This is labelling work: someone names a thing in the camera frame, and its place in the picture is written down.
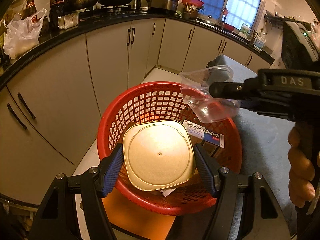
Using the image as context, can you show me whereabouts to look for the black kitchen countertop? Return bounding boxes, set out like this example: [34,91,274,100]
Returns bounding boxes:
[1,13,274,88]

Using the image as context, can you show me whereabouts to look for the kitchen window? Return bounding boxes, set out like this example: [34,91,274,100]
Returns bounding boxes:
[190,0,267,34]

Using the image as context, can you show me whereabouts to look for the red plastic bowl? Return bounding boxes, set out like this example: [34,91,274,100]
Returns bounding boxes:
[182,0,204,8]

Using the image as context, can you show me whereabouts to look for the dark soy sauce bottle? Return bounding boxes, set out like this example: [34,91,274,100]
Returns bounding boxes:
[21,0,37,20]

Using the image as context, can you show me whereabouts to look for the person's right hand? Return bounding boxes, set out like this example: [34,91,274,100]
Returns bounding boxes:
[287,126,315,208]

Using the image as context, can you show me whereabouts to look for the orange stool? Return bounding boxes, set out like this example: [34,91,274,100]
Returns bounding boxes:
[102,189,176,239]

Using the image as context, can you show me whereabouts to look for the white blue paper packet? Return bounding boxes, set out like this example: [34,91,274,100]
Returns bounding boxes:
[182,120,225,148]

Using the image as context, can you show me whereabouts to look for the clear plastic cup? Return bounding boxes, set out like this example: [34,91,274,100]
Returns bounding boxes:
[180,65,240,124]

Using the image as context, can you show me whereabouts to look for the white kitchen cabinets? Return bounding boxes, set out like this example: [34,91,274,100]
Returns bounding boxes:
[0,17,272,207]

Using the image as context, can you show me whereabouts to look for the white plastic bag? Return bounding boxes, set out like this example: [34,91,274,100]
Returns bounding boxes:
[3,8,47,59]

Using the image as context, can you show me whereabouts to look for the red plastic mesh basket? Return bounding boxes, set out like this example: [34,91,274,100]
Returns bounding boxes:
[97,82,242,216]

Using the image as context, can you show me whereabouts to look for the cream square plastic container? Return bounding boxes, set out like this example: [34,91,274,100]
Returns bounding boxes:
[123,120,196,191]

